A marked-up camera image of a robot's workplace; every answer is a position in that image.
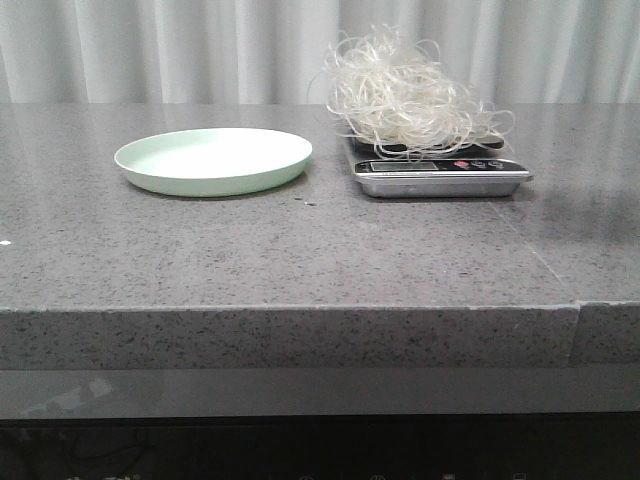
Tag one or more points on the white pleated curtain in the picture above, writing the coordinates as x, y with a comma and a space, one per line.
262, 52

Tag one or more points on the digital kitchen scale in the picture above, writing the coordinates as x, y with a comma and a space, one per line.
477, 170

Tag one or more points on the light green round plate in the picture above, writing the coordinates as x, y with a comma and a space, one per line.
215, 162

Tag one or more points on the white vermicelli noodle bundle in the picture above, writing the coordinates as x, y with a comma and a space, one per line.
395, 97

